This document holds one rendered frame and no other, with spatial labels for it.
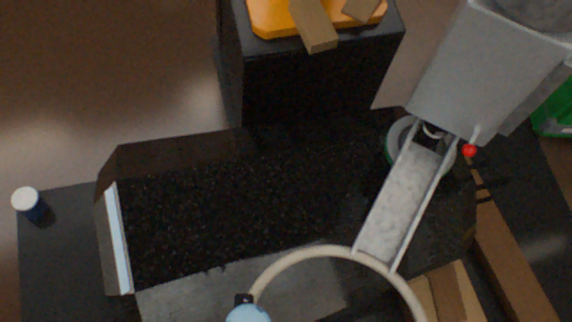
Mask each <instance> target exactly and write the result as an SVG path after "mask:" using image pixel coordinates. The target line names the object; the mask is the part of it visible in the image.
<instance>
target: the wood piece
mask: <svg viewBox="0 0 572 322"><path fill-rule="evenodd" d="M289 11H290V14H291V17H292V19H293V20H294V22H295V24H296V26H297V28H298V30H299V33H300V35H301V37H302V38H303V41H304V43H305V45H306V47H307V50H308V52H309V54H311V55H312V54H314V53H318V52H321V51H324V50H327V49H331V48H335V47H337V43H338V40H339V38H338V36H337V34H336V32H335V30H334V28H333V26H332V24H331V22H330V20H329V18H328V16H327V14H326V12H325V10H324V8H323V7H322V5H321V3H320V1H319V0H290V1H289Z"/></svg>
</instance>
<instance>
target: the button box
mask: <svg viewBox="0 0 572 322"><path fill-rule="evenodd" d="M571 75H572V57H571V58H570V59H566V60H564V61H563V62H562V63H561V64H560V65H559V66H558V67H557V68H556V70H555V71H554V72H553V73H552V74H551V75H550V76H549V77H548V78H547V79H546V80H545V81H544V82H543V83H542V84H541V85H540V86H539V87H538V88H537V89H536V90H535V91H534V92H533V94H531V95H530V96H529V97H528V98H526V99H525V100H524V101H523V102H522V103H521V104H520V105H519V106H518V107H517V108H516V109H515V110H514V111H513V112H512V113H511V114H510V115H509V117H508V118H507V119H506V120H505V121H504V122H503V123H502V124H501V125H500V126H499V127H498V128H497V131H496V132H498V133H500V134H502V135H504V136H508V135H509V134H510V133H511V132H512V131H513V130H514V129H515V128H516V127H517V126H518V125H519V124H520V123H521V122H522V121H523V120H524V119H526V118H527V117H528V116H529V115H530V114H531V113H532V112H533V111H534V110H535V109H536V108H537V107H538V106H539V105H540V104H541V103H542V102H543V101H544V100H545V99H546V98H547V97H548V96H549V95H550V94H551V93H552V92H553V91H555V90H556V89H557V88H559V87H560V86H561V85H562V84H563V83H564V82H565V81H566V80H567V79H568V78H569V77H570V76H571Z"/></svg>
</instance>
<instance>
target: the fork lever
mask: <svg viewBox="0 0 572 322"><path fill-rule="evenodd" d="M422 119H423V118H421V117H419V116H418V117H417V118H416V120H415V122H414V124H413V126H412V128H411V130H410V132H409V134H408V136H407V138H406V140H405V142H404V144H403V146H402V148H401V150H400V152H399V154H398V156H397V158H396V160H395V162H394V164H393V166H392V168H391V170H390V172H389V174H388V176H387V178H386V180H385V182H384V184H383V186H382V188H381V190H380V192H379V194H378V196H377V198H376V200H375V202H374V204H373V206H372V208H371V210H370V212H369V214H368V216H367V218H366V221H365V222H364V224H363V226H362V228H361V230H360V232H359V234H358V236H357V238H356V240H355V241H354V243H353V245H352V248H351V250H350V253H349V254H351V255H354V254H355V252H356V250H357V249H359V250H362V251H365V252H367V253H369V254H371V255H373V256H375V257H377V258H379V259H380V260H382V261H383V262H385V263H386V264H387V265H389V266H390V269H389V271H388V274H389V275H393V273H394V271H395V269H396V267H397V265H398V264H399V262H400V259H401V257H402V255H403V253H404V251H405V249H406V247H407V246H408V243H409V241H410V239H411V237H412V235H413V233H414V231H415V230H416V227H417V225H418V222H419V220H420V218H421V216H422V214H423V213H424V211H425V208H426V206H427V204H428V202H429V200H430V198H431V197H432V195H433V191H434V189H435V187H436V185H437V183H438V181H439V180H440V178H441V176H442V173H443V171H444V169H445V167H446V165H447V163H448V161H449V159H450V156H451V154H452V152H453V150H454V148H455V147H456V145H457V143H458V140H459V136H458V135H456V134H453V136H452V138H451V140H450V143H449V145H448V147H447V148H446V151H445V153H444V155H443V156H441V155H439V154H437V153H435V152H433V151H431V150H430V149H428V148H425V147H423V146H421V145H419V144H417V143H415V142H414V141H412V139H413V137H414V135H415V133H416V130H417V128H418V126H419V124H420V123H421V121H422Z"/></svg>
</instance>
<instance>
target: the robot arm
mask: <svg viewBox="0 0 572 322"><path fill-rule="evenodd" d="M225 322H272V321H271V319H270V317H269V315H268V314H267V312H266V311H265V310H264V309H262V308H261V307H259V306H257V305H255V304H254V295H253V294H252V293H235V295H234V307H233V310H232V311H231V312H230V313H229V314H228V316H227V318H226V319H225Z"/></svg>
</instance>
